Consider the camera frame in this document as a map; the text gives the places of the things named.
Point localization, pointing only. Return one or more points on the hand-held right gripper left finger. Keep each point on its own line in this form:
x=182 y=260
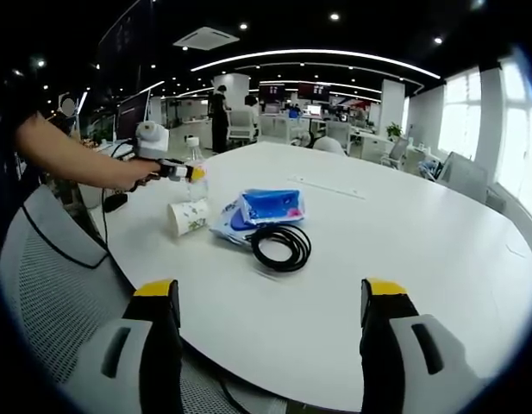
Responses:
x=127 y=349

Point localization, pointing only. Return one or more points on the small black object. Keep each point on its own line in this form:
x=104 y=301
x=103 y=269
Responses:
x=115 y=202

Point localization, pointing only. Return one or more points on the white standing desk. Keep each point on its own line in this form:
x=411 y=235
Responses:
x=102 y=148

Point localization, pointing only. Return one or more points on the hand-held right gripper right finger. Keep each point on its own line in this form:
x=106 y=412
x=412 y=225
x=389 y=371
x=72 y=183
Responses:
x=408 y=349

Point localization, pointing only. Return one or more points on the white table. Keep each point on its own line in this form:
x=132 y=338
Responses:
x=334 y=267

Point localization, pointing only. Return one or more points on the person's left hand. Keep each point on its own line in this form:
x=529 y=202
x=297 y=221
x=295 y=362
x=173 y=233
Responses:
x=140 y=180

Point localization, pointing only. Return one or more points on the blue tissue pack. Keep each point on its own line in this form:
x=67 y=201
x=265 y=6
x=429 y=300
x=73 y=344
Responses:
x=270 y=207

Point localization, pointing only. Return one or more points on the potted plant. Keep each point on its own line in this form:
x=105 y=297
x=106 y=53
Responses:
x=394 y=130

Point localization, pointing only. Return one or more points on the open laptop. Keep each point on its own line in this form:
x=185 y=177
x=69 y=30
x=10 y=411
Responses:
x=132 y=114

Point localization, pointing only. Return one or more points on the white office chair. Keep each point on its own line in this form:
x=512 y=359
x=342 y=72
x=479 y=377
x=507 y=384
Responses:
x=397 y=152
x=239 y=123
x=330 y=146

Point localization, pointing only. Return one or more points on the floral paper cup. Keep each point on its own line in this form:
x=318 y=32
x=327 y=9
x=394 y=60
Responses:
x=188 y=217

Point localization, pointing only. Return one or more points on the clear water bottle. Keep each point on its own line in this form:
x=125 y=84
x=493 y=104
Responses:
x=197 y=190

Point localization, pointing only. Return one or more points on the ceiling air vent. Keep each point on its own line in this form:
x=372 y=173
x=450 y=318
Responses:
x=205 y=38

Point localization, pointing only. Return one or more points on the wet wipes pack blue lid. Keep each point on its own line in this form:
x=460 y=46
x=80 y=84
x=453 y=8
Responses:
x=227 y=230

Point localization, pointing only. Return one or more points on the grey mesh office chair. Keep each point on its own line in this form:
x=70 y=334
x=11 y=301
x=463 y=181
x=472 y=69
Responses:
x=54 y=276

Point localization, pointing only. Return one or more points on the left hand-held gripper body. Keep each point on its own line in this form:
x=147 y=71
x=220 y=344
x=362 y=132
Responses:
x=152 y=140

